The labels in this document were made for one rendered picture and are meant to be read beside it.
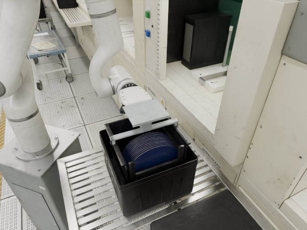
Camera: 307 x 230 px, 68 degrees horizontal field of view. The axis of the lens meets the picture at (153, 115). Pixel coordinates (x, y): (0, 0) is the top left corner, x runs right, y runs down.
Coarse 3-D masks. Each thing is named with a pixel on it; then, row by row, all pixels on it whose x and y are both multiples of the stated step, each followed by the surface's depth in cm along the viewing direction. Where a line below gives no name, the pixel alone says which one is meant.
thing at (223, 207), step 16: (224, 192) 73; (192, 208) 69; (208, 208) 69; (224, 208) 68; (240, 208) 69; (160, 224) 65; (176, 224) 65; (192, 224) 65; (208, 224) 65; (224, 224) 65; (240, 224) 65; (256, 224) 65
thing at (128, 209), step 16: (112, 160) 96; (192, 160) 74; (112, 176) 77; (160, 176) 71; (176, 176) 75; (192, 176) 79; (128, 192) 69; (144, 192) 73; (160, 192) 77; (176, 192) 81; (128, 208) 74; (144, 208) 78
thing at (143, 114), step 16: (128, 112) 70; (144, 112) 70; (160, 112) 70; (112, 128) 82; (128, 128) 86; (144, 128) 73; (160, 128) 89; (176, 128) 79; (112, 144) 72; (176, 144) 80; (176, 160) 76; (128, 176) 73; (144, 176) 73
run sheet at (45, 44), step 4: (32, 44) 293; (36, 44) 293; (40, 44) 293; (44, 44) 293; (48, 44) 293; (52, 44) 293; (36, 48) 282; (40, 48) 282; (44, 48) 282; (48, 48) 282
